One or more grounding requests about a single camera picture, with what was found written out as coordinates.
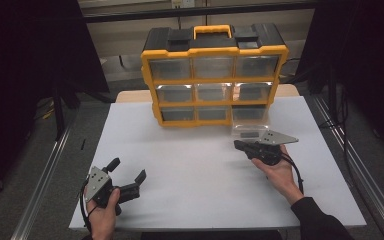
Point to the small yellow floor object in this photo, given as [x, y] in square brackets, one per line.
[48, 114]

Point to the clear plastic drawer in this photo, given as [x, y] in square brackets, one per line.
[250, 116]

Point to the black horizontal frame bar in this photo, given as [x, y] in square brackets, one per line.
[196, 11]

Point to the yellow black storage organizer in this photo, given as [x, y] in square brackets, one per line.
[213, 41]

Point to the grid of clear drawers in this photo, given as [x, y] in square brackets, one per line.
[170, 68]

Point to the white wall outlet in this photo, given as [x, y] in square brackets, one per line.
[183, 3]

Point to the person's right hand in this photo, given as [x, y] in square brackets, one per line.
[281, 176]

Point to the person's left hand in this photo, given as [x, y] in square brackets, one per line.
[103, 221]

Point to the aluminium floor rail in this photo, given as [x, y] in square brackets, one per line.
[43, 180]
[363, 173]

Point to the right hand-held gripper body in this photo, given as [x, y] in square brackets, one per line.
[270, 153]

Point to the small black floor object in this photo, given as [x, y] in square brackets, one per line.
[83, 144]

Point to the black curtain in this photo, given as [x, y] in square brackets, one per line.
[363, 50]
[20, 66]

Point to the black metal stand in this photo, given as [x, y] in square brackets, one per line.
[59, 113]

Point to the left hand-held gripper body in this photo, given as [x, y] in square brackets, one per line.
[97, 182]

